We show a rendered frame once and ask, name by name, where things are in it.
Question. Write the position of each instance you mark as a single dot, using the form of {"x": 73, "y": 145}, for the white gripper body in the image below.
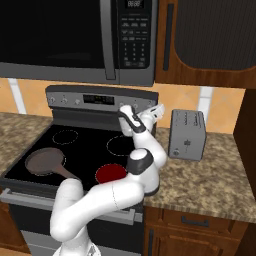
{"x": 156, "y": 111}

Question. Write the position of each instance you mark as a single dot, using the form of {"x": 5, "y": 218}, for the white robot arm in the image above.
{"x": 100, "y": 200}

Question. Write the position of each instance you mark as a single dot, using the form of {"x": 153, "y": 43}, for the small grey stove knob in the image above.
{"x": 52, "y": 99}
{"x": 149, "y": 103}
{"x": 77, "y": 101}
{"x": 121, "y": 104}
{"x": 135, "y": 106}
{"x": 64, "y": 99}

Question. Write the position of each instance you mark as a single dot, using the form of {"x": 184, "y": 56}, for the black and steel stove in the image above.
{"x": 83, "y": 146}

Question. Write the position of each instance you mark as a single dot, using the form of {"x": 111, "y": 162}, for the grey toaster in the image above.
{"x": 186, "y": 135}

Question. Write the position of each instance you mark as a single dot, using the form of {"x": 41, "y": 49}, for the black and steel microwave oven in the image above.
{"x": 136, "y": 40}

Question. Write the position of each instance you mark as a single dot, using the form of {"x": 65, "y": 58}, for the wood cupboard door dark panel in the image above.
{"x": 213, "y": 36}

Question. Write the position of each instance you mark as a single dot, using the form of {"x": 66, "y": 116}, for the tall dark wood cabinet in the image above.
{"x": 246, "y": 140}

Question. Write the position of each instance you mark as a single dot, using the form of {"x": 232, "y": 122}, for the wood drawer front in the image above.
{"x": 200, "y": 220}

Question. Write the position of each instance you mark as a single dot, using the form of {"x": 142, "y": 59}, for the brown frying pan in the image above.
{"x": 45, "y": 160}

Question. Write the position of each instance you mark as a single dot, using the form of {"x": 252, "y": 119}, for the black microwave door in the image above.
{"x": 50, "y": 31}

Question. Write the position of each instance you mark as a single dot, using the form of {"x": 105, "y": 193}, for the plain wood cupboard door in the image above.
{"x": 193, "y": 245}

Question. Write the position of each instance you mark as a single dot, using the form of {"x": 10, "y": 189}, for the black oven door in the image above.
{"x": 30, "y": 218}

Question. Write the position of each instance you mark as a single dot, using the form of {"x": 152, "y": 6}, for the wood base cabinet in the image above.
{"x": 11, "y": 230}

